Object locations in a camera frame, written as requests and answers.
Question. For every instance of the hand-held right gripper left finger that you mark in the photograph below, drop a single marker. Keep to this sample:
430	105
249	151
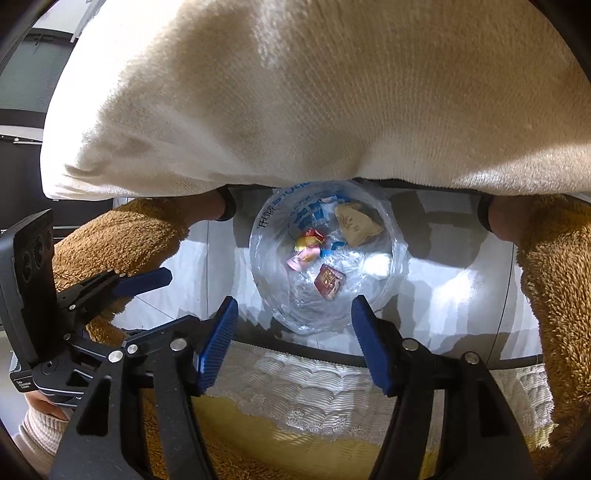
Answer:
217	346

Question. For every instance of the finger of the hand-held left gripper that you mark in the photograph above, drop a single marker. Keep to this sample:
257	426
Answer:
157	328
143	280

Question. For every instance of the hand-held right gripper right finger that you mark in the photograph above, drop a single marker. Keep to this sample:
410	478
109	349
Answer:
374	350

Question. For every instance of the brown snack packet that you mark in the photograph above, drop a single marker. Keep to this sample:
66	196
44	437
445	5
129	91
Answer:
328	281

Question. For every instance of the white tissue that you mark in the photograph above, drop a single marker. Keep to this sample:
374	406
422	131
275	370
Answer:
376	265

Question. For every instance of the clear plastic bag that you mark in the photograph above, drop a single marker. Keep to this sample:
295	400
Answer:
277	277

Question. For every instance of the blue green wrapper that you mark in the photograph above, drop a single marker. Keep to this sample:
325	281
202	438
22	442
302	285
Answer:
330	249

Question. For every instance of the brown paper bag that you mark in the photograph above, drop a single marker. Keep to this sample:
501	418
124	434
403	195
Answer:
355	226

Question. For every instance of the red candy wrapper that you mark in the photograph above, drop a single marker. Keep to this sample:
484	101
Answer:
314	235

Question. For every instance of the person's left hand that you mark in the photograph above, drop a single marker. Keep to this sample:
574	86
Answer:
41	434

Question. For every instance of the white quilted cloth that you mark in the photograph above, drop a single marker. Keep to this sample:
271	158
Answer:
300	383

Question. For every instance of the yellow cloth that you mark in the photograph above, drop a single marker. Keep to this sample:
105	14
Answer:
277	452

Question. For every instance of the beige fleece blanket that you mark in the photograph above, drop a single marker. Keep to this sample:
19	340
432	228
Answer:
300	92

